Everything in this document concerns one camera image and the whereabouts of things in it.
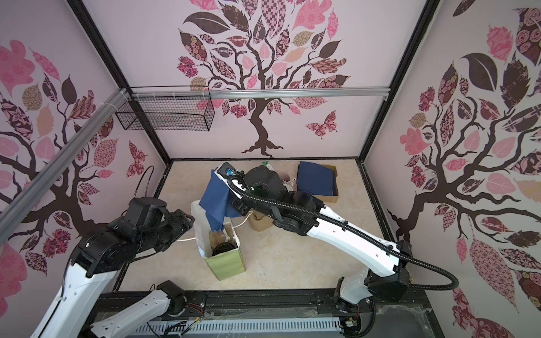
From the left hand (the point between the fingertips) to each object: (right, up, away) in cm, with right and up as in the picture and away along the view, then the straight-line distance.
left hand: (188, 230), depth 64 cm
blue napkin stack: (+49, +15, +43) cm, 67 cm away
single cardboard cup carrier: (+6, -9, +24) cm, 26 cm away
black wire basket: (-21, +49, +31) cm, 61 cm away
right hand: (+14, +15, -5) cm, 21 cm away
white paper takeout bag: (+11, -12, +2) cm, 16 cm away
